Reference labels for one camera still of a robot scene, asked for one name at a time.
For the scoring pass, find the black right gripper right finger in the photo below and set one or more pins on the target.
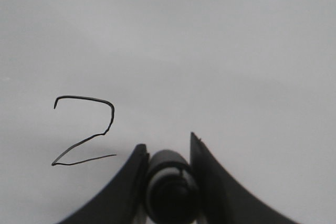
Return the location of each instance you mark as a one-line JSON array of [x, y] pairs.
[[223, 199]]

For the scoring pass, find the white whiteboard with aluminium frame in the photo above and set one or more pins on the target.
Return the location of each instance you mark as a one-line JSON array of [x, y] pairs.
[[84, 81]]

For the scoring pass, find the black whiteboard marker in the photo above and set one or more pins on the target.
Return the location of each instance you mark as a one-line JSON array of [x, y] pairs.
[[170, 193]]

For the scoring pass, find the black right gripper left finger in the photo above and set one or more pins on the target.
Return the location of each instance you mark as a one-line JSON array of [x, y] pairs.
[[120, 200]]

